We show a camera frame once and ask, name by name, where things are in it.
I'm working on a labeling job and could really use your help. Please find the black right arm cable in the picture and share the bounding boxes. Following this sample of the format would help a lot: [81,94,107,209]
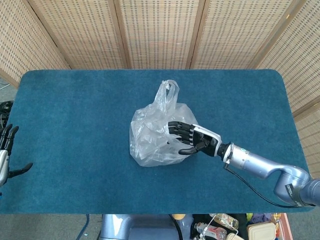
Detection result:
[223,161,317,209]

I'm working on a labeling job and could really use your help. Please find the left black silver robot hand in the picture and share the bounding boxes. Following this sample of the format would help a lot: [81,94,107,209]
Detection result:
[0,123,34,187]

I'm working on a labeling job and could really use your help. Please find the clear plastic bag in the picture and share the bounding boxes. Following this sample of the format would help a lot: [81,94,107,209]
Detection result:
[128,79,198,168]

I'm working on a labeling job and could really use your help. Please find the pink box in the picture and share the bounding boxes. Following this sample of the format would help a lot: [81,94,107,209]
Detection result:
[279,212,292,240]

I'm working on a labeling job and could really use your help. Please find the purple cloth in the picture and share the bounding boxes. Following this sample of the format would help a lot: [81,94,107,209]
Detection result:
[250,213,273,225]

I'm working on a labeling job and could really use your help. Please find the plastic bottle with red label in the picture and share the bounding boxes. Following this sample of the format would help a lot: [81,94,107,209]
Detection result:
[194,221,228,240]

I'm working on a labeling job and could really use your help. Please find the blue-grey robot torso base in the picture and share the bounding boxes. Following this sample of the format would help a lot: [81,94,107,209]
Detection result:
[99,213,195,240]

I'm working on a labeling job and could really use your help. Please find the beige lidded food container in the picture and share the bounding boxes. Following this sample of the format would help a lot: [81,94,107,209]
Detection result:
[246,221,278,240]

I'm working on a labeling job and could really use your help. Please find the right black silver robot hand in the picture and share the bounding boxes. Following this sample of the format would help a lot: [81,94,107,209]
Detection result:
[167,121,222,158]

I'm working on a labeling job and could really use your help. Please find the thick black torso cable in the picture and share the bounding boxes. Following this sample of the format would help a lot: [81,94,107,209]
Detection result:
[168,214,185,240]

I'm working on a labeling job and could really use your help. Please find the blue floor cable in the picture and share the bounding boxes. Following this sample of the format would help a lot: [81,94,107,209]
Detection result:
[76,213,91,240]

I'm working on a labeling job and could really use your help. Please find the woven bamboo folding screen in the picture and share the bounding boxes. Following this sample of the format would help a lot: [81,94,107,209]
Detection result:
[0,0,320,181]

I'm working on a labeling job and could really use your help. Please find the black equipment with cables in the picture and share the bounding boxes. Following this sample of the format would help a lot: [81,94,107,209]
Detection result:
[0,100,15,126]

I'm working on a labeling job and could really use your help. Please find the clear bottle with yellow contents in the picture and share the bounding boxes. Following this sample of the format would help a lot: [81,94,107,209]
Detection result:
[209,213,240,230]

